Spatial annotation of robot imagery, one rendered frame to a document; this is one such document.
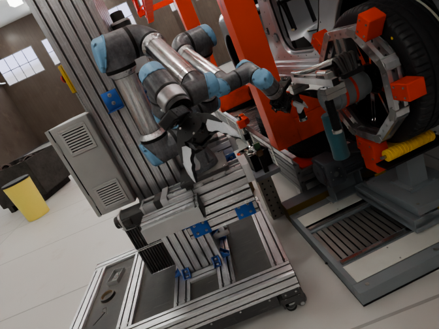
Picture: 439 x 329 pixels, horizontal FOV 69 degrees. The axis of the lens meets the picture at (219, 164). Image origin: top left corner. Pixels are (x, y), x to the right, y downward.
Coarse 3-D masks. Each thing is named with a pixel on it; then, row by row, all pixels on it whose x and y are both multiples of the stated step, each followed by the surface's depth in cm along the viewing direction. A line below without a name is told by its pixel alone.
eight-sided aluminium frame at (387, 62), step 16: (336, 32) 141; (352, 32) 130; (368, 48) 126; (384, 48) 124; (384, 64) 121; (400, 64) 122; (384, 80) 125; (352, 112) 170; (400, 112) 128; (352, 128) 167; (368, 128) 160; (384, 128) 140
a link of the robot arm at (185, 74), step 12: (132, 24) 115; (144, 36) 112; (156, 36) 112; (144, 48) 113; (156, 48) 108; (168, 48) 107; (156, 60) 109; (168, 60) 104; (180, 60) 102; (180, 72) 99; (192, 72) 98; (180, 84) 100; (192, 84) 94; (204, 84) 95; (216, 84) 97; (192, 96) 94; (204, 96) 96
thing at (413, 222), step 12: (360, 192) 197; (372, 192) 191; (372, 204) 188; (384, 204) 175; (396, 204) 173; (396, 216) 168; (408, 216) 162; (420, 216) 157; (432, 216) 155; (420, 228) 156
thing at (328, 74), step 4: (340, 40) 140; (344, 40) 139; (344, 44) 139; (344, 48) 140; (328, 64) 140; (332, 64) 140; (320, 68) 138; (324, 68) 139; (328, 68) 140; (316, 72) 135; (320, 72) 132; (324, 72) 128; (328, 72) 127; (332, 72) 127; (324, 76) 129; (328, 76) 127; (332, 76) 127
